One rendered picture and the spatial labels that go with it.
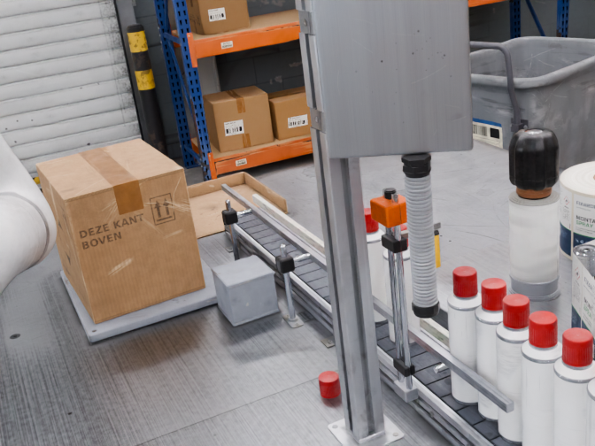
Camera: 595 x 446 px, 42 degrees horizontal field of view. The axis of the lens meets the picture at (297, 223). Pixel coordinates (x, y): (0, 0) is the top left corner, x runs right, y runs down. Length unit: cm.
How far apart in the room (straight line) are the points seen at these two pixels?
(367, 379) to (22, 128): 439
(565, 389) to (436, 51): 41
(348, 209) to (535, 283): 49
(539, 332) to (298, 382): 50
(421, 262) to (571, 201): 62
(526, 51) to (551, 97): 78
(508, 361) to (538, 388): 6
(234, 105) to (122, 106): 87
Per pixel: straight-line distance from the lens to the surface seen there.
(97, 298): 158
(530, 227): 136
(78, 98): 530
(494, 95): 346
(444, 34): 88
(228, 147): 491
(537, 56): 422
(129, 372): 145
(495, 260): 157
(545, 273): 140
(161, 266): 159
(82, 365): 152
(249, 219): 188
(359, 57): 89
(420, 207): 92
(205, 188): 224
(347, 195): 101
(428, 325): 129
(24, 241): 112
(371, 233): 130
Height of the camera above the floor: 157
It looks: 22 degrees down
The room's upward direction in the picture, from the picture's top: 7 degrees counter-clockwise
